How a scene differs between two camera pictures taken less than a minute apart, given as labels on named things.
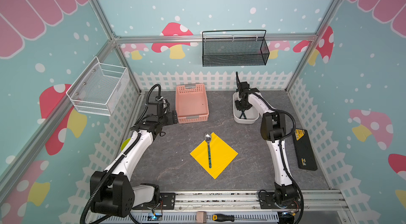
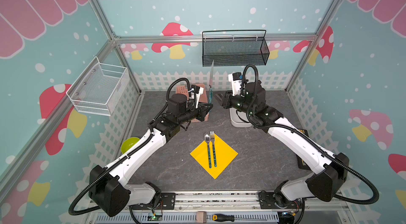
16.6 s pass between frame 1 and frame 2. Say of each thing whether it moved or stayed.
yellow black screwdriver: stayed
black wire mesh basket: stayed
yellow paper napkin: stayed
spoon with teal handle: stayed
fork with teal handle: moved
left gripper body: moved
